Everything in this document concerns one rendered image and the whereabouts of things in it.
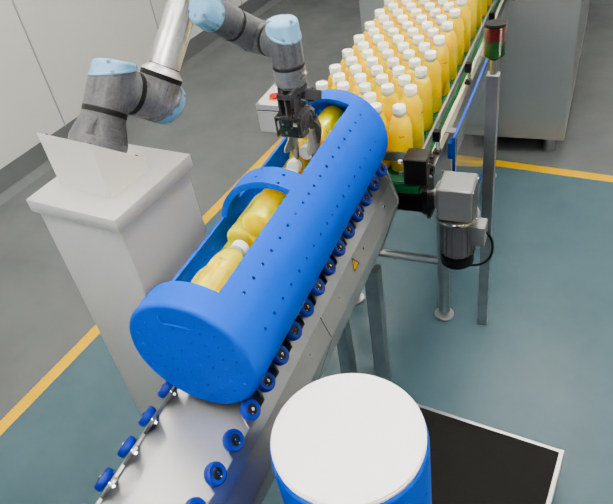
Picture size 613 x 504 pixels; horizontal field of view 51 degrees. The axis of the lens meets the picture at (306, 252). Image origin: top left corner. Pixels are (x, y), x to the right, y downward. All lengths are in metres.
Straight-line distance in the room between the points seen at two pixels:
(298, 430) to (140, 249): 0.75
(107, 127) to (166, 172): 0.19
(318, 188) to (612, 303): 1.75
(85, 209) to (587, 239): 2.30
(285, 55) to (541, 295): 1.80
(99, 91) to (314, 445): 1.04
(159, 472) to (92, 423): 1.44
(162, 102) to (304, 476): 1.08
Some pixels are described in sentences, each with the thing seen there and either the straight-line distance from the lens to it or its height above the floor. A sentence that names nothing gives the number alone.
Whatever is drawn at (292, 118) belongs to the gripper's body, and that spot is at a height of 1.31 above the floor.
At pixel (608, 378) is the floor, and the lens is 2.66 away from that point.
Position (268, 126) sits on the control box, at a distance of 2.14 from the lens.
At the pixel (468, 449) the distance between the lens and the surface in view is 2.22.
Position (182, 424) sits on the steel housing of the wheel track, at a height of 0.93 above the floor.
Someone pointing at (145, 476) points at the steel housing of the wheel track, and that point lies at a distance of 1.36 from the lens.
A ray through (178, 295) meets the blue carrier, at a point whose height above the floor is 1.23.
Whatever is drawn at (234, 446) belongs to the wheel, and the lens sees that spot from 1.29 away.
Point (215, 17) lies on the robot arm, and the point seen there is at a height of 1.56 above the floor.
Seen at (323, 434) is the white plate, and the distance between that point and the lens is 1.18.
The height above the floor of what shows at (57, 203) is 1.15.
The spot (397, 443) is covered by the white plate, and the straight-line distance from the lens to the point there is 1.16.
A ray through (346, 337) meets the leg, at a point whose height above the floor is 0.29.
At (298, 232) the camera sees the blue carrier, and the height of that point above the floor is 1.18.
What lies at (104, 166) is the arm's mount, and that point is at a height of 1.24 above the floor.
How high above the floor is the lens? 2.00
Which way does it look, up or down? 39 degrees down
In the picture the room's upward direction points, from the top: 11 degrees counter-clockwise
